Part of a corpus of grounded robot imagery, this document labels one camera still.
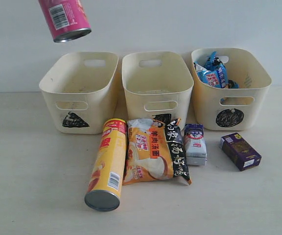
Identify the blue white milk carton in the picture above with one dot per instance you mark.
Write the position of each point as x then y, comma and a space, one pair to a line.
195, 146

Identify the cream bin with square mark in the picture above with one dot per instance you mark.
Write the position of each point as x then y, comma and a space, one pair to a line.
156, 84

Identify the blue instant noodle bag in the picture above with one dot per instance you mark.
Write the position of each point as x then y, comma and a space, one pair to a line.
214, 73

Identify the pink chips can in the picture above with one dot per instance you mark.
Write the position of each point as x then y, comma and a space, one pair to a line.
66, 19

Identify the orange instant noodle bag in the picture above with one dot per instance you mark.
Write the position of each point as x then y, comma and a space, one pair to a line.
156, 152

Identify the dark purple box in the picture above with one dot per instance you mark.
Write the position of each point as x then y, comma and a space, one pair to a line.
240, 152

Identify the cream bin with triangle mark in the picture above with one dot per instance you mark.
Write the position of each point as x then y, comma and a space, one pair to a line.
81, 91

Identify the cream bin with circle mark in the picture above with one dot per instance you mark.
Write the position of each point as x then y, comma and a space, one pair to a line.
230, 109

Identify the yellow chips can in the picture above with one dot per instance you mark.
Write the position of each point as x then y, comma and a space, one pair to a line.
104, 189

